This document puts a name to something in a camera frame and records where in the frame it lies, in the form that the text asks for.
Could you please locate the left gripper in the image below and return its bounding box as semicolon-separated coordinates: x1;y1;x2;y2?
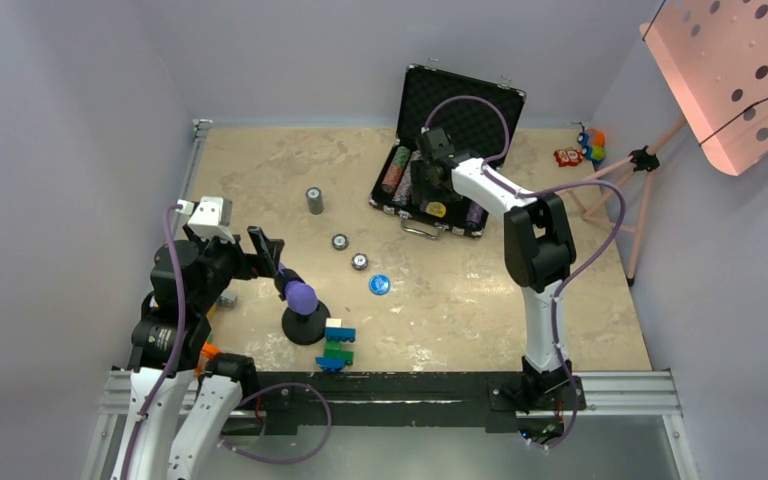
183;220;281;312

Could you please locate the yellow big blind button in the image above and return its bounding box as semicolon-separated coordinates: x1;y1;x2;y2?
423;202;447;218

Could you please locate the ten value poker chip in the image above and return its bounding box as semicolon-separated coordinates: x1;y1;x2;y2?
351;253;369;271

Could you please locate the blue dealer button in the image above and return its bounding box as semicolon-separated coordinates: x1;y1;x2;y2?
368;274;392;296

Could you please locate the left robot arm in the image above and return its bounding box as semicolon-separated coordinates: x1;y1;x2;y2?
111;226;285;479

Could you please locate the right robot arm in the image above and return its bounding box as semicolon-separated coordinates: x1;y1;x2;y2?
413;127;577;412

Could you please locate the red toy card pack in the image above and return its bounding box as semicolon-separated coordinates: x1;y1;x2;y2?
553;148;586;168

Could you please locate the green and red chip row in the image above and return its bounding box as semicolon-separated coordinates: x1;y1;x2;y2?
381;146;411;194

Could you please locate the purple handheld massager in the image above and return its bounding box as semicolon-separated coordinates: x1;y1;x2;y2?
274;264;319;315

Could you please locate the grey toy brick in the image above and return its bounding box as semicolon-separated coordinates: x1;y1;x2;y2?
217;291;238;309

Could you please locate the fifty value poker chip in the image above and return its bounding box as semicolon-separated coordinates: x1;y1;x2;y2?
331;233;349;251

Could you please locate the tall grey chip stack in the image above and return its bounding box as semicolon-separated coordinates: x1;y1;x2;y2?
305;187;324;215

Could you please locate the black aluminium poker case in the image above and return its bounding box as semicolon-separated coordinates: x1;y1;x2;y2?
368;64;526;239

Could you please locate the orange toy piece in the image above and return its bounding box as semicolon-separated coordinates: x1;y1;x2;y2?
200;341;222;362

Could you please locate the blue green toy brick stack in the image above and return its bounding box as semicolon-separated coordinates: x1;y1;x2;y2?
316;318;357;373

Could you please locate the black base bar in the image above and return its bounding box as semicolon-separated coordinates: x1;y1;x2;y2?
237;371;587;437

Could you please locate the colourful toy car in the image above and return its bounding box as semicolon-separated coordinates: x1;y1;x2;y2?
577;128;606;164

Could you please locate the pink music stand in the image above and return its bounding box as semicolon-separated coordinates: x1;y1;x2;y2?
571;1;768;283

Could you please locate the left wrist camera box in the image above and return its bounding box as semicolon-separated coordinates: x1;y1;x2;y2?
177;196;238;244

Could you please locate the aluminium table frame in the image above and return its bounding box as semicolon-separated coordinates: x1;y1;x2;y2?
79;117;700;480

